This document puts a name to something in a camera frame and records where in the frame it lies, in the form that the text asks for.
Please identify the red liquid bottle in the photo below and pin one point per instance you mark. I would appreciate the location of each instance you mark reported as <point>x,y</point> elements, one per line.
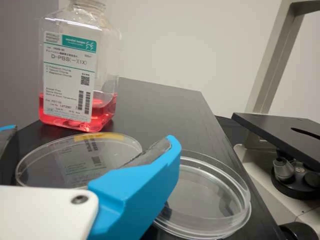
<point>67,75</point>

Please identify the cream microscope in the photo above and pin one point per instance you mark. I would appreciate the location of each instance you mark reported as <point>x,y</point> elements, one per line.
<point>282,140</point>

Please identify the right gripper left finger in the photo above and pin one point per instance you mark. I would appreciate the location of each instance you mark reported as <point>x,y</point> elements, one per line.
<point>5,136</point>

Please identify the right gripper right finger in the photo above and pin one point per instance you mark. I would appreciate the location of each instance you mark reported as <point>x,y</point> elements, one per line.
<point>140,190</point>

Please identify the black platform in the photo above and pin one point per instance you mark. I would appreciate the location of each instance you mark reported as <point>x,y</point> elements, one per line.
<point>160,117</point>

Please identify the petri dish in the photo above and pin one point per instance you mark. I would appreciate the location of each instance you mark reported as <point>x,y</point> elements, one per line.
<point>50,160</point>

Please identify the petri dish lid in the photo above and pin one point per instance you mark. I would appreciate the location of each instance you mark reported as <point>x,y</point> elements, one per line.
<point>212,190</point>

